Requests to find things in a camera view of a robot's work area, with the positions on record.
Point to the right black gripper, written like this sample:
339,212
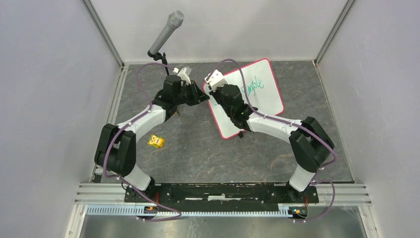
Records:
215,92

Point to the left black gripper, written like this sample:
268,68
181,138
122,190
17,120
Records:
198,95

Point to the pink framed whiteboard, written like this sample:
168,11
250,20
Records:
259,89

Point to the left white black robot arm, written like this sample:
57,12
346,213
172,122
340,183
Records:
116,150

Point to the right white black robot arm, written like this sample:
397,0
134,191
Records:
310,143

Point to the black microphone stand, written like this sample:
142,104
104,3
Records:
158,57

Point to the yellow toy block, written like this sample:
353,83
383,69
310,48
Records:
156,141

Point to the grey microphone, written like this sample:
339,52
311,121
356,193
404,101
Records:
175,20

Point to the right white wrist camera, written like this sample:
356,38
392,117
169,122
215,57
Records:
214,81

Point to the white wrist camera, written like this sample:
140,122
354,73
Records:
183,74
214,81

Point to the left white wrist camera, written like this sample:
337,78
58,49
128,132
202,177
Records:
183,74

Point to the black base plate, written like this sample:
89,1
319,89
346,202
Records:
222,197

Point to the white slotted cable duct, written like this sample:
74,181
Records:
154,211

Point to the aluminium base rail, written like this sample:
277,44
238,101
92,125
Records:
346,194

